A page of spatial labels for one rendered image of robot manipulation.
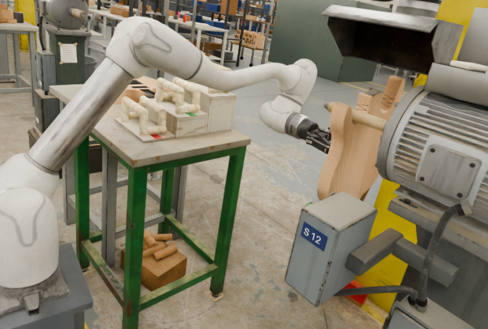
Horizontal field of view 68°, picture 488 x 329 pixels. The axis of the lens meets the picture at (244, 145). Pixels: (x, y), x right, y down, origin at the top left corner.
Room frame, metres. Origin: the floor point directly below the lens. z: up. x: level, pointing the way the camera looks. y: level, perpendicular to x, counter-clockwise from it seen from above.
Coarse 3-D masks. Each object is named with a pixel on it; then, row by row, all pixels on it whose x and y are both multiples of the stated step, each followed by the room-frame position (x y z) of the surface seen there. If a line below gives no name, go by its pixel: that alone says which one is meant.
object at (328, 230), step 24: (312, 216) 0.65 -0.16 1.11; (336, 216) 0.66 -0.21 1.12; (360, 216) 0.67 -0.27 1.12; (312, 240) 0.64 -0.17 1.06; (336, 240) 0.61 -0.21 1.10; (360, 240) 0.69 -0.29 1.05; (288, 264) 0.67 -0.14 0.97; (312, 264) 0.63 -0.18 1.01; (336, 264) 0.63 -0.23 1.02; (312, 288) 0.62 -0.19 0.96; (336, 288) 0.65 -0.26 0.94; (360, 288) 0.69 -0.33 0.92; (384, 288) 0.67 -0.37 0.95; (408, 288) 0.66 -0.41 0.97
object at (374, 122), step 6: (330, 102) 1.06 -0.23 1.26; (330, 108) 1.05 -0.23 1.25; (354, 114) 0.99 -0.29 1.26; (360, 114) 0.99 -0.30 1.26; (366, 114) 0.98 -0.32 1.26; (354, 120) 0.99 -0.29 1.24; (360, 120) 0.98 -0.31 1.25; (366, 120) 0.97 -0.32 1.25; (372, 120) 0.96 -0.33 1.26; (378, 120) 0.95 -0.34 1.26; (384, 120) 0.95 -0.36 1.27; (372, 126) 0.96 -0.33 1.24; (378, 126) 0.94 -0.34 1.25
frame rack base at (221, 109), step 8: (200, 88) 1.64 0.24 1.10; (184, 96) 1.66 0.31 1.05; (200, 96) 1.57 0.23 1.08; (208, 96) 1.53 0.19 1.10; (216, 96) 1.55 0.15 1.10; (224, 96) 1.58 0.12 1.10; (232, 96) 1.61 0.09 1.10; (200, 104) 1.57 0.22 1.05; (208, 104) 1.53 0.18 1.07; (216, 104) 1.55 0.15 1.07; (224, 104) 1.58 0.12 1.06; (232, 104) 1.61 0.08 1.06; (208, 112) 1.52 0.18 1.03; (216, 112) 1.55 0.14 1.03; (224, 112) 1.59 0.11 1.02; (232, 112) 1.62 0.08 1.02; (208, 120) 1.53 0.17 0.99; (216, 120) 1.56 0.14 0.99; (224, 120) 1.59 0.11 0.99; (232, 120) 1.62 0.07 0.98; (208, 128) 1.53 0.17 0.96; (216, 128) 1.56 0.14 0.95; (224, 128) 1.59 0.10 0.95
